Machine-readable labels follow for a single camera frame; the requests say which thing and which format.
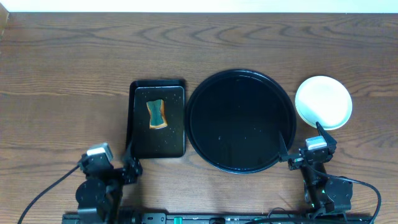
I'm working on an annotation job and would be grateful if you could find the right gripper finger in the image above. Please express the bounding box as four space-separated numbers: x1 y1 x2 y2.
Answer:
316 121 337 152
279 132 289 162

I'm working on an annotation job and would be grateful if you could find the light blue plate top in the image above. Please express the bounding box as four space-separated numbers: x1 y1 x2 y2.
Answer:
295 76 353 130

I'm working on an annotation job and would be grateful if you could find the green orange sponge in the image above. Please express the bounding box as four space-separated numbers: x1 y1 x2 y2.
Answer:
146 99 168 129

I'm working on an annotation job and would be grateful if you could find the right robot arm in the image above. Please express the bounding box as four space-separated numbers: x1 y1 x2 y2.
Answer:
279 123 353 219

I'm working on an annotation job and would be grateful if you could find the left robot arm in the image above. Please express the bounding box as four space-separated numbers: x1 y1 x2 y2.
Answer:
75 142 142 223

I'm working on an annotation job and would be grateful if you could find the black rectangular tray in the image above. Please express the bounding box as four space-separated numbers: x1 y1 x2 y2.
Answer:
126 80 185 159

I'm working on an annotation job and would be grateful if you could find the black round tray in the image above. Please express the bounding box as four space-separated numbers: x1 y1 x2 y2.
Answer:
185 69 297 174

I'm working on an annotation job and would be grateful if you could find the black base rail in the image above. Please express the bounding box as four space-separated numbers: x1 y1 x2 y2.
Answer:
61 210 372 224

